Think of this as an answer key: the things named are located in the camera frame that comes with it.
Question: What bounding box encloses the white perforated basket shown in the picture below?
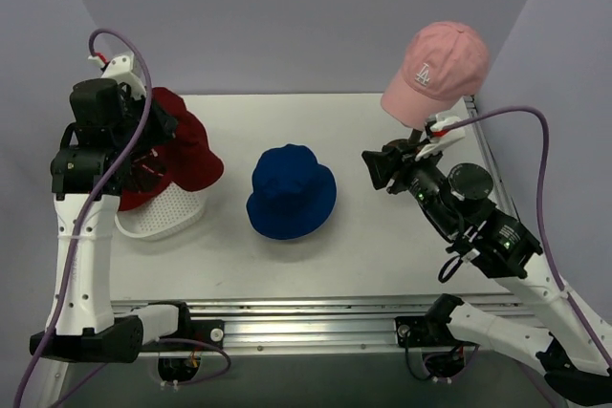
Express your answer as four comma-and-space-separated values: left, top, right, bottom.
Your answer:
115, 183, 208, 242

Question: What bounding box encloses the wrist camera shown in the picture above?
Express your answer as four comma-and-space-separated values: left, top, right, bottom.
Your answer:
88, 52, 145, 93
415, 112, 466, 161

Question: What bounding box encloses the blue bucket hat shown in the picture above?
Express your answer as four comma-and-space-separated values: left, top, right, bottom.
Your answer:
246, 144, 338, 241

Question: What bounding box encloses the pink baseball cap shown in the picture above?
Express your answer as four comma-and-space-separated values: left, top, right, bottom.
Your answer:
381, 21, 490, 131

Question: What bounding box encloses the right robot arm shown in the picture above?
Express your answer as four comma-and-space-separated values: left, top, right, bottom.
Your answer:
361, 144, 611, 406

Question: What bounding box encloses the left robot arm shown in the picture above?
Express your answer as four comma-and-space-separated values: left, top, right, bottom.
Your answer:
29, 77, 193, 363

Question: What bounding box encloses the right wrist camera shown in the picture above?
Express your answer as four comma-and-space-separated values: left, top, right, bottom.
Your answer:
415, 112, 466, 161

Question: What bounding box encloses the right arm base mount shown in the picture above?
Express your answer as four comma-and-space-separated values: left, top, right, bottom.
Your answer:
394, 294, 480, 385

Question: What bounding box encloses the aluminium mounting rail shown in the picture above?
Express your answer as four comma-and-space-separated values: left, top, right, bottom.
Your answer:
109, 296, 551, 356

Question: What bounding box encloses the red cap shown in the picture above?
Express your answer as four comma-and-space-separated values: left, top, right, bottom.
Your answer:
119, 148, 171, 212

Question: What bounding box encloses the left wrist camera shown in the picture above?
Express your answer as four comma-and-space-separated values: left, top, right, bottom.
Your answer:
88, 52, 145, 93

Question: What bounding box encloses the cream mannequin head stand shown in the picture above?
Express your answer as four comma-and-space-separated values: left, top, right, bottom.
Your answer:
382, 129, 429, 155

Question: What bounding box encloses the dark red knit hat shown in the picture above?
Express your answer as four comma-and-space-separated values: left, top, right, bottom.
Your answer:
152, 87, 224, 196

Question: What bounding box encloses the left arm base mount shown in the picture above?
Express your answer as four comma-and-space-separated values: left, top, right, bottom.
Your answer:
153, 304, 231, 389

